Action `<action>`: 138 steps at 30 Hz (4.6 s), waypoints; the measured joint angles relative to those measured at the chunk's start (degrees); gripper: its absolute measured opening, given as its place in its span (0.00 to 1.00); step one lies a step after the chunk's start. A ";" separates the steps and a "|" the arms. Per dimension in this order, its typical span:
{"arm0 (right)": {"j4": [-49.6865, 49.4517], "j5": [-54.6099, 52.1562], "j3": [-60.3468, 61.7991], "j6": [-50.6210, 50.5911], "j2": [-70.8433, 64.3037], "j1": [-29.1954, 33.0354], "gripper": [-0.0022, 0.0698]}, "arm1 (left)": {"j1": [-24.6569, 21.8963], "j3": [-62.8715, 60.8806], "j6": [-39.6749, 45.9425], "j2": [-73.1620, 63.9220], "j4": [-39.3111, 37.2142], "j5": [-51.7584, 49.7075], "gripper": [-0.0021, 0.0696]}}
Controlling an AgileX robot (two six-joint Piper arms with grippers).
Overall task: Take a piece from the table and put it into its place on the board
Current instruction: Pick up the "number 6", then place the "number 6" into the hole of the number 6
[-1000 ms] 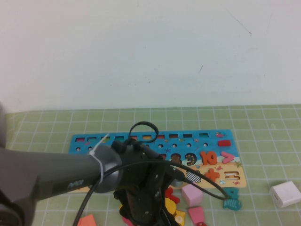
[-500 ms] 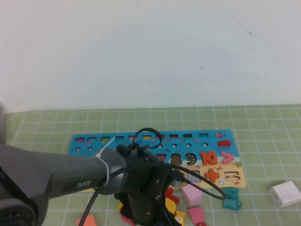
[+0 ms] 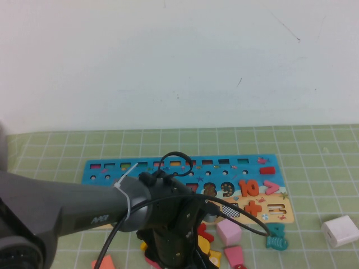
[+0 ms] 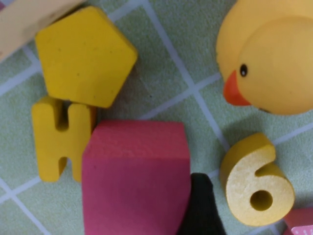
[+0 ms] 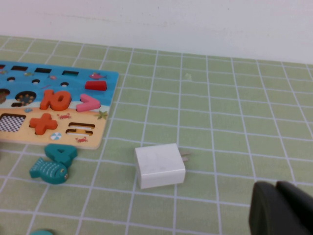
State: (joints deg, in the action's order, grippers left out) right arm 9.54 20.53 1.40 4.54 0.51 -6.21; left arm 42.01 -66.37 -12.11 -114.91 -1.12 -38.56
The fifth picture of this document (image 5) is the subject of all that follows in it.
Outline pink greater-than sign piece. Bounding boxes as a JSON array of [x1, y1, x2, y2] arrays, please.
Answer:
[[76, 93, 102, 113]]

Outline green grid table mat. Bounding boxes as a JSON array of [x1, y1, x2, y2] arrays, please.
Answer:
[[0, 35, 313, 235]]

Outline teal number four piece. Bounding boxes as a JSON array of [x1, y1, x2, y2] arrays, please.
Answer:
[[44, 143, 78, 167]]

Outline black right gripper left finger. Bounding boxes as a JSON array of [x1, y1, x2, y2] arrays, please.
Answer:
[[248, 181, 312, 235]]

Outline teal wooden piece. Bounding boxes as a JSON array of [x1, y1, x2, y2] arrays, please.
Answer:
[[30, 228, 56, 235]]

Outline blue number shape puzzle board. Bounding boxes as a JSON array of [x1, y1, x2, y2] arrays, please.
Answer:
[[0, 60, 120, 151]]

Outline teal fish piece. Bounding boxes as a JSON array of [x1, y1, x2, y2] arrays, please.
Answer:
[[29, 157, 69, 185]]

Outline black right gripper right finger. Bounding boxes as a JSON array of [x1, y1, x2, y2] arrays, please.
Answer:
[[276, 181, 313, 235]]

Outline orange plus sign piece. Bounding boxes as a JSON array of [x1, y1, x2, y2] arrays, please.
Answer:
[[29, 113, 59, 136]]

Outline orange number ten piece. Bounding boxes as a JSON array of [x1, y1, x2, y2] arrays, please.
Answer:
[[39, 89, 72, 111]]

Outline red minus sign piece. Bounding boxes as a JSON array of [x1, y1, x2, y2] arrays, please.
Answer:
[[84, 80, 108, 91]]

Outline white wall charger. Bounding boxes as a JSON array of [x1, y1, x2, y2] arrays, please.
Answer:
[[134, 142, 192, 190]]

